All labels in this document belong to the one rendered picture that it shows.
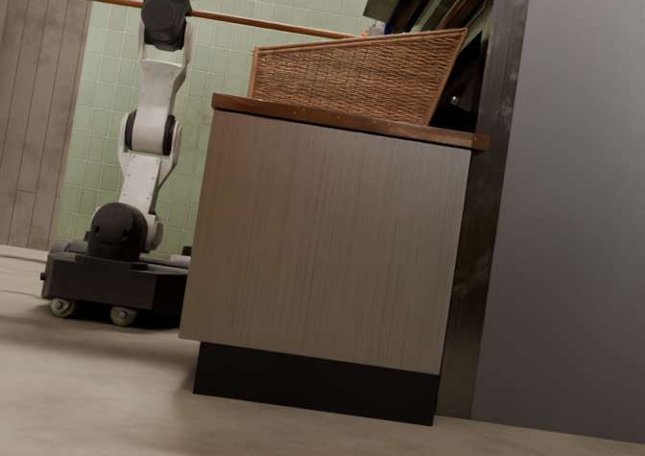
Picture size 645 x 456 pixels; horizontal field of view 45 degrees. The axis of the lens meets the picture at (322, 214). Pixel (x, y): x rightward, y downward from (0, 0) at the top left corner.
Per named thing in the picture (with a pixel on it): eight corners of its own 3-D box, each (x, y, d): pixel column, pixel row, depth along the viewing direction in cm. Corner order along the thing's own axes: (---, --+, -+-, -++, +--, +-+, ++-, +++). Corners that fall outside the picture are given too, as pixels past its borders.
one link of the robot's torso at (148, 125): (171, 156, 260) (191, 18, 259) (118, 148, 259) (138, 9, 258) (177, 157, 276) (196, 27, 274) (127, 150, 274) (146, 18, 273)
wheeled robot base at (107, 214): (187, 329, 223) (205, 214, 225) (4, 303, 219) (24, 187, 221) (204, 309, 287) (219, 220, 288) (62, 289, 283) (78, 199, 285)
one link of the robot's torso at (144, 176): (155, 249, 247) (181, 113, 262) (91, 239, 246) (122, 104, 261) (159, 260, 262) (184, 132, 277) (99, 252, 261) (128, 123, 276)
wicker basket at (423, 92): (413, 170, 230) (426, 78, 231) (456, 147, 174) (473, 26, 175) (250, 145, 228) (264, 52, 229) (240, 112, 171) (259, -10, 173)
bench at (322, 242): (341, 314, 392) (358, 200, 395) (448, 430, 151) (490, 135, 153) (230, 298, 389) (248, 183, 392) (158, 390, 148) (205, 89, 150)
